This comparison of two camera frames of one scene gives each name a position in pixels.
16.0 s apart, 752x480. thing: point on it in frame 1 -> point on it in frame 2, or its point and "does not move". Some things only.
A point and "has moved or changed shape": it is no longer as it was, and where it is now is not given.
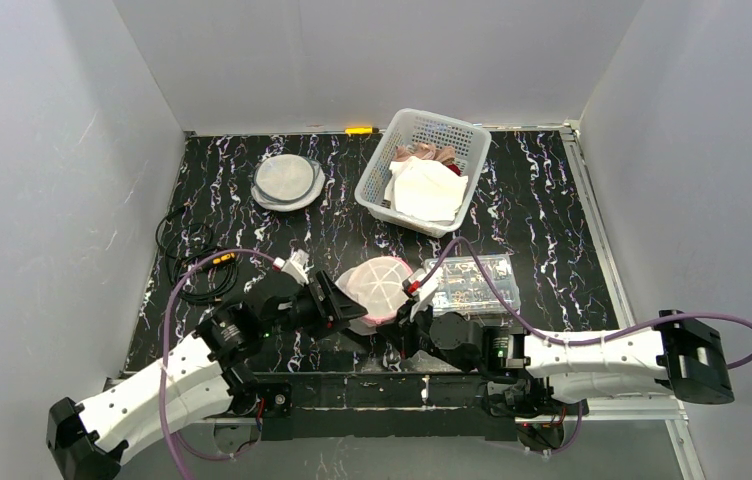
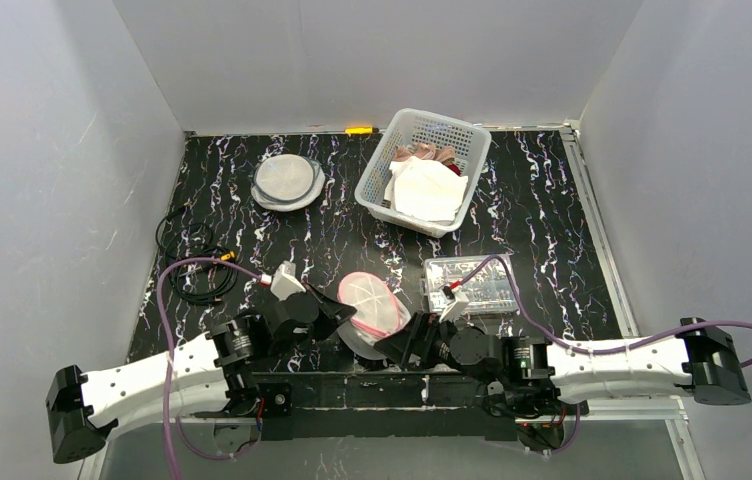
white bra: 420,189 does not move
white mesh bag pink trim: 377,284 has moved or changed shape
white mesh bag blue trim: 287,182 does not move
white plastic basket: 471,143 does not move
